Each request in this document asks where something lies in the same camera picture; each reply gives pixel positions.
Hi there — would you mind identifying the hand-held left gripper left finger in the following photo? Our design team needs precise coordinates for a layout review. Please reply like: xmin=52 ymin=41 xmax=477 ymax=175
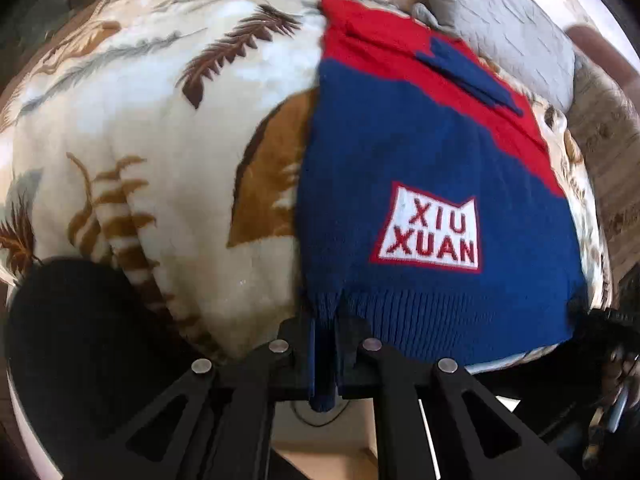
xmin=100 ymin=316 xmax=316 ymax=480

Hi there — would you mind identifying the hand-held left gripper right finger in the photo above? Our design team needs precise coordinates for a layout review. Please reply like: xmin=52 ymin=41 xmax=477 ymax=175
xmin=336 ymin=317 xmax=581 ymax=480

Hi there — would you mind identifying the red and blue knit sweater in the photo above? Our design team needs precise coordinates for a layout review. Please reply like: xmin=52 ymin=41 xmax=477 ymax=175
xmin=294 ymin=0 xmax=588 ymax=413

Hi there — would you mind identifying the dark cloth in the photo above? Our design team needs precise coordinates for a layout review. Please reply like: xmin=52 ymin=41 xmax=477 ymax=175
xmin=4 ymin=256 xmax=211 ymax=480

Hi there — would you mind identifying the leaf print fleece blanket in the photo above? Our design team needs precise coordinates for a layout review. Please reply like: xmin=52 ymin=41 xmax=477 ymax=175
xmin=0 ymin=0 xmax=617 ymax=376

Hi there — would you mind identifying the grey quilted pillow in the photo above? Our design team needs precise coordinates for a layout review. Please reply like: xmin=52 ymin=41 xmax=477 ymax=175
xmin=412 ymin=0 xmax=577 ymax=111

